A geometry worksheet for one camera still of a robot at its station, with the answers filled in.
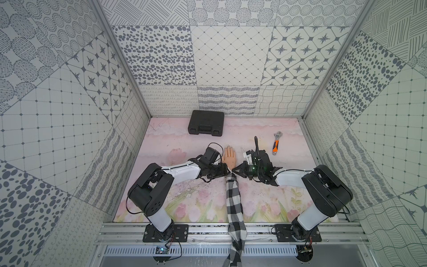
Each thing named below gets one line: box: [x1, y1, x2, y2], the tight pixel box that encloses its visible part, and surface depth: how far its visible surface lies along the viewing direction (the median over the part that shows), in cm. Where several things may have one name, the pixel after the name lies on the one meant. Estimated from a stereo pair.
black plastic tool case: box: [187, 109, 225, 137], surface depth 119 cm
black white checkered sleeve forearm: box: [222, 172, 248, 267], surface depth 74 cm
